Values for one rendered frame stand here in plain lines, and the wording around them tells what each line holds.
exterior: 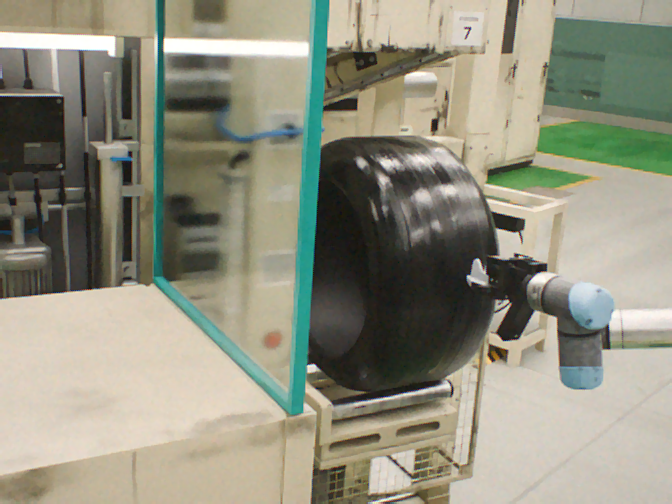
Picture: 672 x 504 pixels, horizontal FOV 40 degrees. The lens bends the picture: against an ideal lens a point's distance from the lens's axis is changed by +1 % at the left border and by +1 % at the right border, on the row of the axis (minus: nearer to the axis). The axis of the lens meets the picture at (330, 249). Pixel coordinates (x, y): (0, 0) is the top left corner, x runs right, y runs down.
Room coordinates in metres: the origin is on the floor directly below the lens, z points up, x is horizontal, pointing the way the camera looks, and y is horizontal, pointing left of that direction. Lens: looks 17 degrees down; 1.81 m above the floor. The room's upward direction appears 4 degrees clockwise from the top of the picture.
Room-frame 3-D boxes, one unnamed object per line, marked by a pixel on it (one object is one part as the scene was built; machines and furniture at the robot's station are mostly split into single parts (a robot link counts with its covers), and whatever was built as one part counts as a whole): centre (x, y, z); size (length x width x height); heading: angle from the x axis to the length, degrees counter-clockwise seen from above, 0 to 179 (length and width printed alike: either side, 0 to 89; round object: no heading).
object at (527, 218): (4.57, -0.83, 0.40); 0.60 x 0.35 x 0.80; 51
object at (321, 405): (1.93, 0.08, 0.90); 0.40 x 0.03 x 0.10; 30
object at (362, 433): (1.89, -0.14, 0.83); 0.36 x 0.09 x 0.06; 120
